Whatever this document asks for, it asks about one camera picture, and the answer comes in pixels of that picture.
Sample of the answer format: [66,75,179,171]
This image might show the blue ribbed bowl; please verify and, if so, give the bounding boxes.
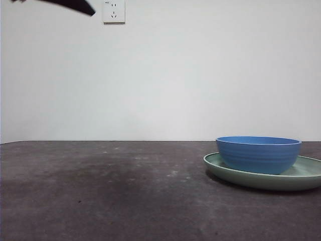
[216,136,302,175]

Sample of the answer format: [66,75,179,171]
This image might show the pale green plate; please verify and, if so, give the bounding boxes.
[203,152,321,191]

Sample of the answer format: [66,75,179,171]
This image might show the white wall socket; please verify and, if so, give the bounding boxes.
[103,0,126,25]

